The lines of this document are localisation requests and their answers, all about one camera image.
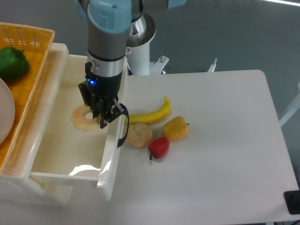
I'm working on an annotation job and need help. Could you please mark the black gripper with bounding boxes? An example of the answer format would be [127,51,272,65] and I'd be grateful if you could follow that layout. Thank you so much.
[78,62,128,128]

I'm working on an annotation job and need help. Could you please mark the glazed ring donut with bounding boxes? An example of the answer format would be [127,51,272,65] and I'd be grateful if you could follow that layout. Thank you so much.
[71,104,99,132]

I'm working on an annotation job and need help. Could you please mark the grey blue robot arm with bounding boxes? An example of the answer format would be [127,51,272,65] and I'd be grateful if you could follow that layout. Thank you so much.
[75,0,185,128]

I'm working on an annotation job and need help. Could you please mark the white upper drawer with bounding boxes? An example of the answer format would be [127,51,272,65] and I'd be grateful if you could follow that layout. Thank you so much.
[40,55,125,201]

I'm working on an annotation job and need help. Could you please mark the white drawer cabinet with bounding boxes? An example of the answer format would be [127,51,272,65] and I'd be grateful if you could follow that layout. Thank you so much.
[0,43,72,206]

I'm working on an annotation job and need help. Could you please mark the cream puff pastry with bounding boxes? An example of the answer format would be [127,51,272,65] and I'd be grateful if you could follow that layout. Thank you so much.
[127,122,153,147]

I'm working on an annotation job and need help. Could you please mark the yellow banana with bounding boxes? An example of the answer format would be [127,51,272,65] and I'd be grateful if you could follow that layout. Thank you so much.
[125,96,171,125]

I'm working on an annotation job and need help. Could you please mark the red bell pepper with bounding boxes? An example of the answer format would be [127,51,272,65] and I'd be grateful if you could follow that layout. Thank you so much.
[148,137,170,160]

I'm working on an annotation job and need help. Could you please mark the yellow bell pepper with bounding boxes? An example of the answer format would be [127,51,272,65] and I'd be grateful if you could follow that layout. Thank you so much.
[162,116,189,140]

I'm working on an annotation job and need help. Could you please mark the orange plastic basket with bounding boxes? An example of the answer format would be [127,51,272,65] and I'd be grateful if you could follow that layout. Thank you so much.
[0,22,55,172]

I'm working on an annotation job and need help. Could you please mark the white plate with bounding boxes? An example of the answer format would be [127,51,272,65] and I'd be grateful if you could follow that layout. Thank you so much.
[0,79,15,143]

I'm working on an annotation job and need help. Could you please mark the green bell pepper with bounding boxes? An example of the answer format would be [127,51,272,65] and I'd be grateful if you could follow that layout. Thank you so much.
[0,46,30,82]

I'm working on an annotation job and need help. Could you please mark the black device at table edge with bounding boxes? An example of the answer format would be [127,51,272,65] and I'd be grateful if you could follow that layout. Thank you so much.
[284,190,300,215]

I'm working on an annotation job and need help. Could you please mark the black drawer handle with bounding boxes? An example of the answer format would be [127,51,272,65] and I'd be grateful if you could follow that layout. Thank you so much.
[117,104,129,148]

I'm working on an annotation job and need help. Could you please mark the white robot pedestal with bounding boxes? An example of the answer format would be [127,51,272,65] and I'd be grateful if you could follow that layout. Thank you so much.
[126,13,169,75]

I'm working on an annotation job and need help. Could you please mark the white bracket behind table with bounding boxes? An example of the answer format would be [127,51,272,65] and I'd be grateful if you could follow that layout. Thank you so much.
[208,58,218,73]

